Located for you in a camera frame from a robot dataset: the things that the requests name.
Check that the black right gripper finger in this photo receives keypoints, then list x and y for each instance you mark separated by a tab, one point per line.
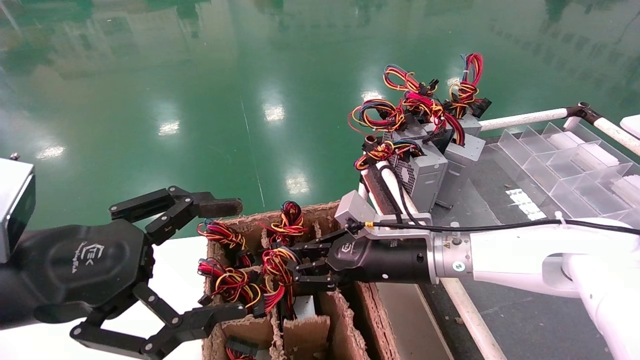
317	280
320	250

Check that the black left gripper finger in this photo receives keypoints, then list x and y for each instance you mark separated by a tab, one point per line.
200	205
200	320

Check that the white frame leg pipe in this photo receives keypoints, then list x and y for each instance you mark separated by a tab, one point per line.
361	197

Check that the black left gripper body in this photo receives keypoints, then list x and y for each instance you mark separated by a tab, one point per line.
75	265

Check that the grey power supply mesh fan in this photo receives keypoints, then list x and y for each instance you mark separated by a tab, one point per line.
425	177

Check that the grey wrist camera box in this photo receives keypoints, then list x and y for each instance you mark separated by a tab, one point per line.
12	205
352	207

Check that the white box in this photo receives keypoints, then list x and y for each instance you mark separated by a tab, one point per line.
631	126

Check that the brown cardboard divider box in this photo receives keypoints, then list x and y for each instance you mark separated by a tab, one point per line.
350	325

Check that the black pipe corner joint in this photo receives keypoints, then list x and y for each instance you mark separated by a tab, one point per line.
582	111

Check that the white block in tray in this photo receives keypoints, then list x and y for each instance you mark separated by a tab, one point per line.
597	155
565	140
627	190

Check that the black pipe end joint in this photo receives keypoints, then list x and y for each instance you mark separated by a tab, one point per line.
370	143

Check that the long white frame pipe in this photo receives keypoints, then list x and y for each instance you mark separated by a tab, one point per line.
472	320

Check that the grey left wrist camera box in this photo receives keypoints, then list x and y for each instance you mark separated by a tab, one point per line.
12	205

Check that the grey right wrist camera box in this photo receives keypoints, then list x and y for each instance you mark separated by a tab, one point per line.
352	207

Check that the clear acrylic divider tray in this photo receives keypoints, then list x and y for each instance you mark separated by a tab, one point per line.
550	170

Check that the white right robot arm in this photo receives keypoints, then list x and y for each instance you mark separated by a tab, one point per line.
510	255

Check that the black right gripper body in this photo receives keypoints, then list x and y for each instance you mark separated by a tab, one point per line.
390	260

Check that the white paper label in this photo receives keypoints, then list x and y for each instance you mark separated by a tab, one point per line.
522	200

